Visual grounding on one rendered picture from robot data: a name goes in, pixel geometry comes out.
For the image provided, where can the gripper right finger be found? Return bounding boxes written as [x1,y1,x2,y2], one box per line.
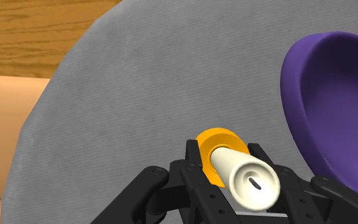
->
[247,143,358,224]

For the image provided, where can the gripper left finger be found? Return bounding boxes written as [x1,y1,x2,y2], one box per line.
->
[90,139,242,224]

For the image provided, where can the purple bowl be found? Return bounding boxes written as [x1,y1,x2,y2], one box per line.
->
[280,31,358,204]

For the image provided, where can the white candle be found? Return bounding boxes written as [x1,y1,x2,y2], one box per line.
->
[195,127,281,212]

